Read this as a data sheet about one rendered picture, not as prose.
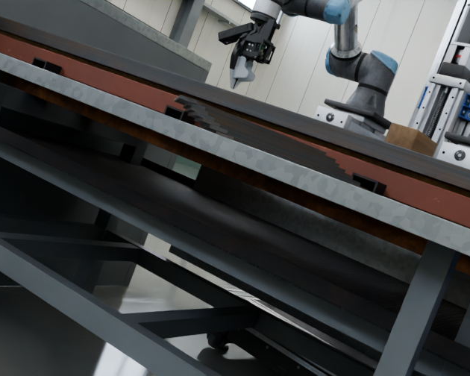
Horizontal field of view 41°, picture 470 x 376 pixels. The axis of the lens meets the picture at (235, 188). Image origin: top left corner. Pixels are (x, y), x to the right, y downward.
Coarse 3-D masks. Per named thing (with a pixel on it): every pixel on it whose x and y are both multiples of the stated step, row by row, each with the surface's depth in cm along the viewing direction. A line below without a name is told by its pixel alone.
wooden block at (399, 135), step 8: (392, 128) 122; (400, 128) 122; (408, 128) 121; (392, 136) 122; (400, 136) 121; (408, 136) 120; (416, 136) 120; (424, 136) 122; (400, 144) 121; (408, 144) 120; (416, 144) 121; (424, 144) 124; (432, 144) 127; (424, 152) 125; (432, 152) 128
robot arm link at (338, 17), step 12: (312, 0) 175; (324, 0) 174; (336, 0) 172; (348, 0) 179; (360, 0) 187; (312, 12) 176; (324, 12) 174; (336, 12) 172; (348, 12) 176; (336, 24) 175
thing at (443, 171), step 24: (0, 24) 171; (72, 48) 156; (96, 48) 152; (144, 72) 143; (168, 72) 140; (216, 96) 133; (240, 96) 130; (264, 120) 128; (288, 120) 124; (312, 120) 121; (336, 144) 118; (360, 144) 116; (384, 144) 113; (408, 168) 111; (432, 168) 108; (456, 168) 107
